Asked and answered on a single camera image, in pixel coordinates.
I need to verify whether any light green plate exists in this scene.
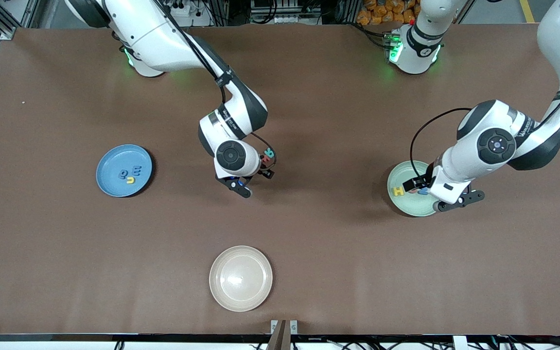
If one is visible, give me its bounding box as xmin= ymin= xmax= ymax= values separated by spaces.
xmin=387 ymin=160 xmax=438 ymax=217

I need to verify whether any beige plate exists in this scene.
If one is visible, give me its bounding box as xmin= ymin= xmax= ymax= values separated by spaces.
xmin=209 ymin=245 xmax=273 ymax=312

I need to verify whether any blue plate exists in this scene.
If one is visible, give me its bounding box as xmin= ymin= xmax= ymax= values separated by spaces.
xmin=96 ymin=144 xmax=153 ymax=198

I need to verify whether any black equipment rack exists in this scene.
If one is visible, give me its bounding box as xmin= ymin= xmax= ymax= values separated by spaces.
xmin=248 ymin=0 xmax=358 ymax=26

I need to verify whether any orange snack packet pile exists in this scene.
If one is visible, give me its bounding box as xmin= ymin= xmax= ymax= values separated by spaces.
xmin=356 ymin=0 xmax=418 ymax=26

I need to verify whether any white power strip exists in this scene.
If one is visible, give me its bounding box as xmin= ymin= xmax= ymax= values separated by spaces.
xmin=161 ymin=0 xmax=191 ymax=18

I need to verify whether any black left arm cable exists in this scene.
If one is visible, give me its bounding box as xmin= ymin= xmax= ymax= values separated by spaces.
xmin=409 ymin=68 xmax=560 ymax=181

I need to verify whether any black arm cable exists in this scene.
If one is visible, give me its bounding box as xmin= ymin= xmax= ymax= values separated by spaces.
xmin=155 ymin=0 xmax=277 ymax=172
xmin=409 ymin=68 xmax=560 ymax=181

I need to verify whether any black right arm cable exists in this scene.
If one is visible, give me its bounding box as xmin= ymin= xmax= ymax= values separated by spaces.
xmin=155 ymin=0 xmax=277 ymax=172

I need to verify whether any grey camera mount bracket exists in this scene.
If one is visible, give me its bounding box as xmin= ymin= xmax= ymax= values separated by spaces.
xmin=266 ymin=319 xmax=298 ymax=350

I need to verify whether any floor cable bundle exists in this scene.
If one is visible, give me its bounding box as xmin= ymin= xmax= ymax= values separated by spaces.
xmin=494 ymin=326 xmax=560 ymax=350

